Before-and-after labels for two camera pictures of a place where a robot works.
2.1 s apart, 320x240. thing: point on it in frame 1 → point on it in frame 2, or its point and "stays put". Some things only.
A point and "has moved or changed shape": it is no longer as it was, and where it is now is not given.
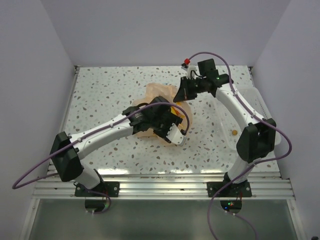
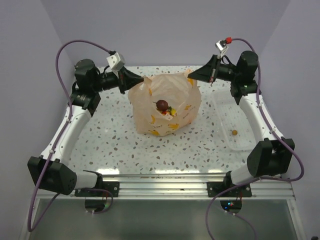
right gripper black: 184,93 → 208,73
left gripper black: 172,118 → 127,79
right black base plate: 231,190 stays put
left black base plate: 111,188 stays put
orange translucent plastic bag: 168,93 has moved or changed shape
